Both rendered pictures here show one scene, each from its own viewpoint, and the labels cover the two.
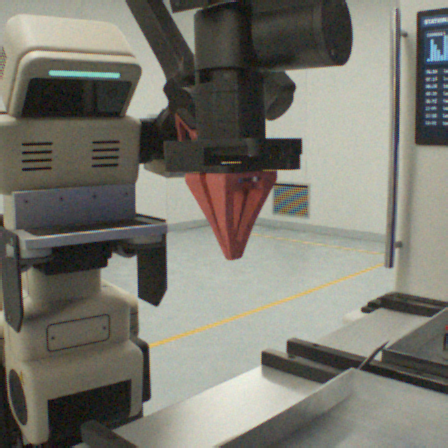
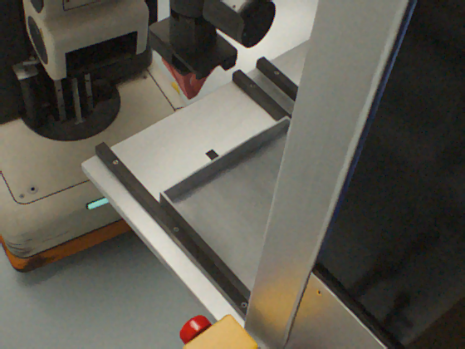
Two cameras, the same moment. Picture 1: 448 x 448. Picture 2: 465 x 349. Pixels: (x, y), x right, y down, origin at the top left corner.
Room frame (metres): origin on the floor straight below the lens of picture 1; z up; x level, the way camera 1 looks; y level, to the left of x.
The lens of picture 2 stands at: (-0.19, -0.08, 1.77)
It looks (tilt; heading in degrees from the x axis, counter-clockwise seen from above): 55 degrees down; 0
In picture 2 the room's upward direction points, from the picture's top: 8 degrees clockwise
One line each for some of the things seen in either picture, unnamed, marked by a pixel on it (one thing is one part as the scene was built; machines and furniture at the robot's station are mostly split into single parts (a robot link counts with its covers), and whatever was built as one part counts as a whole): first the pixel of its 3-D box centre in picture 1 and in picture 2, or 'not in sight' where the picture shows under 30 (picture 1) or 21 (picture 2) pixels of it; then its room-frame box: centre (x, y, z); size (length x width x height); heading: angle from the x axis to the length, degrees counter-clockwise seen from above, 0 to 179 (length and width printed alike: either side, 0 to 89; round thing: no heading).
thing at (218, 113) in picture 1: (230, 117); (193, 27); (0.46, -0.01, 1.20); 0.10 x 0.07 x 0.07; 47
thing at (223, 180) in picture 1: (222, 202); (186, 65); (0.47, 0.00, 1.13); 0.07 x 0.07 x 0.09; 47
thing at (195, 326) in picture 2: not in sight; (198, 334); (0.16, -0.07, 0.99); 0.04 x 0.04 x 0.04; 47
